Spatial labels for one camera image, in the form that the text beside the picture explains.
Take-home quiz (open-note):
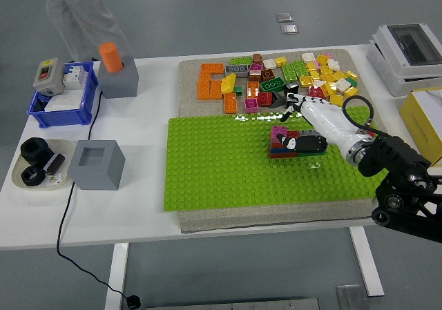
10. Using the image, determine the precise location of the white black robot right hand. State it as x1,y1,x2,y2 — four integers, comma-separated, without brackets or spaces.
275,93,374,156

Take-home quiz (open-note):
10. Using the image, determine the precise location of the dark grey sloped brick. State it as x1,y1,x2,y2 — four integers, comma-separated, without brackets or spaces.
269,91,285,109

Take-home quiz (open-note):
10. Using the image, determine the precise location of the dark green brick with circles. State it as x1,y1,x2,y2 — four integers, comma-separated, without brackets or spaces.
259,77,287,93

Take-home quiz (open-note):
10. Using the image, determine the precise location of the grey brick with circles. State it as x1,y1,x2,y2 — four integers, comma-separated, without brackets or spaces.
225,64,250,77

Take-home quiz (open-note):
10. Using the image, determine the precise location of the yellow sloped toy brick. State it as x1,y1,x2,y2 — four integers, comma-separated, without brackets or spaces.
220,72,238,94

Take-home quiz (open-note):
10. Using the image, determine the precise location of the green studded baseplate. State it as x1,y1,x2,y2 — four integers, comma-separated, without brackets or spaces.
162,105,390,213

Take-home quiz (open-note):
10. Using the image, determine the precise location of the white junction box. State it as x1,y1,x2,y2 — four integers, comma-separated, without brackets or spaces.
365,39,442,97

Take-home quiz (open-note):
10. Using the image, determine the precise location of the yellow cardboard box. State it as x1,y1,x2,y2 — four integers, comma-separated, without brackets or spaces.
399,88,442,168

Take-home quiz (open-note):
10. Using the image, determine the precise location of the grey-brown foam mat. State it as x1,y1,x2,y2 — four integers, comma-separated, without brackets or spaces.
177,48,417,234

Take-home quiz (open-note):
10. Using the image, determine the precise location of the white table leg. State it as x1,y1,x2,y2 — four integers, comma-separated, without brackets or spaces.
104,242,131,310
347,226,386,298

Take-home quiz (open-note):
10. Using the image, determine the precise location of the square grey metal plate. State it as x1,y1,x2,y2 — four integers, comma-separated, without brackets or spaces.
336,284,367,310

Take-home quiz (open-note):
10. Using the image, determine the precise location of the long grey metal plate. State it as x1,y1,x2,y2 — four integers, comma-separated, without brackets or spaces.
144,298,320,310

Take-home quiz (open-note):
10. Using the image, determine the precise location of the grey block with round hole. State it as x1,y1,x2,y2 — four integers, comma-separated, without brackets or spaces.
97,55,140,99

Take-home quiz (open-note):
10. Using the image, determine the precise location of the orange cylinder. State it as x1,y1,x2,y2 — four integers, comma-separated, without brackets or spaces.
98,41,124,73

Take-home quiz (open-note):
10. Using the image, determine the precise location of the grey cube with square hole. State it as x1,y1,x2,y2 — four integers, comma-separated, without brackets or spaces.
66,139,126,191

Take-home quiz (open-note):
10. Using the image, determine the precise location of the white circuit breaker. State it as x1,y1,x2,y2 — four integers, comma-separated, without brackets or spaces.
61,64,87,90

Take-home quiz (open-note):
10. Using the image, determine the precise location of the beige tray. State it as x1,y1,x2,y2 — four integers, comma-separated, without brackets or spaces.
11,138,77,191

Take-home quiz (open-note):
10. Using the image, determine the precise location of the blue plastic bin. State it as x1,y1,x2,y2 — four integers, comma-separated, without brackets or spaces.
26,61,99,129

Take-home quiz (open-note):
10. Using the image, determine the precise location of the person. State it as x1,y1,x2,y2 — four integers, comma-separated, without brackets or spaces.
43,0,135,64

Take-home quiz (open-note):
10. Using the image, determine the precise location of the dark brown roll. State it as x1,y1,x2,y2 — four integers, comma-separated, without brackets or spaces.
41,152,66,175

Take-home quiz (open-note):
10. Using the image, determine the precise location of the white warning label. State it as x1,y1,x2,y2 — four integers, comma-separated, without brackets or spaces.
45,172,64,188

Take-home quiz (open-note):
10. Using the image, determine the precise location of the large black nut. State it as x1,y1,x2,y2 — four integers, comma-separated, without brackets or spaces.
19,137,52,162

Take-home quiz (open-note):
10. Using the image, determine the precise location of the black part in bin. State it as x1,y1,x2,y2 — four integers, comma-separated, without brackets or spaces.
34,94,52,113

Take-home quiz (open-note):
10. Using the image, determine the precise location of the small black nut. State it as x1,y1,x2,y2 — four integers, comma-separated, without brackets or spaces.
20,166,46,188

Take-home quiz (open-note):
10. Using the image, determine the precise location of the white flat switch panel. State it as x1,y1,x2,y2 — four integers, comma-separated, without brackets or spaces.
44,94,84,113

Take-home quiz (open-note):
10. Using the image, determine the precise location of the grey push-button switch box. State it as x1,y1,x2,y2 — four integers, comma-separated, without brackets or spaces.
32,57,66,96

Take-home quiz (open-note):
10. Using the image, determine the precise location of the black power cable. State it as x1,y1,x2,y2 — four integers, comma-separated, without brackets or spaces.
56,89,129,299

